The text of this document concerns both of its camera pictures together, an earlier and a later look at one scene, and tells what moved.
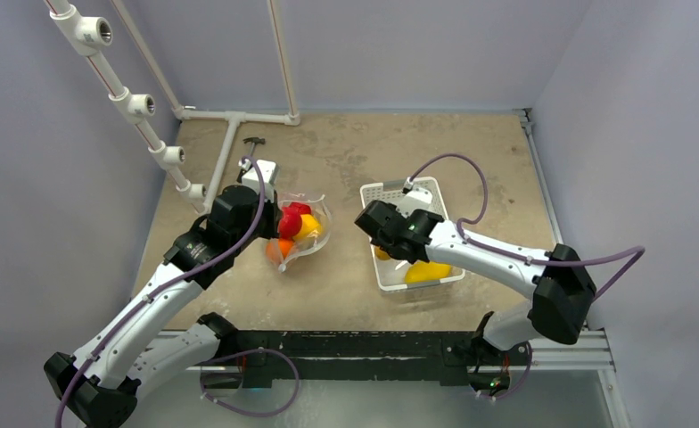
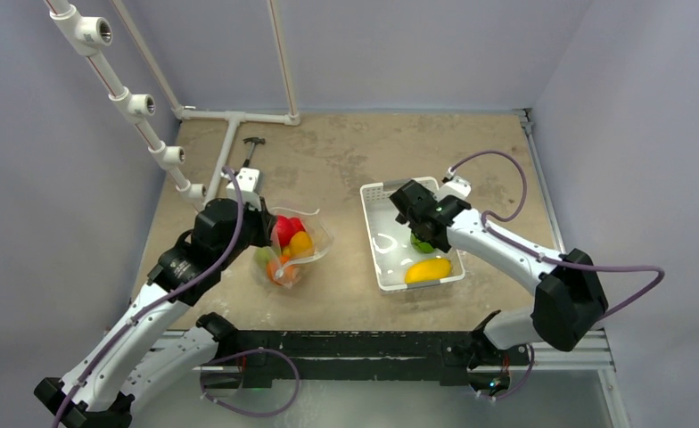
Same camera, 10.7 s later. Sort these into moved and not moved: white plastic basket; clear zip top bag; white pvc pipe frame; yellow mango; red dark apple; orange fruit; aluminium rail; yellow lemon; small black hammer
Moved: yellow lemon; red dark apple; orange fruit; clear zip top bag
Not moved: yellow mango; white plastic basket; small black hammer; aluminium rail; white pvc pipe frame
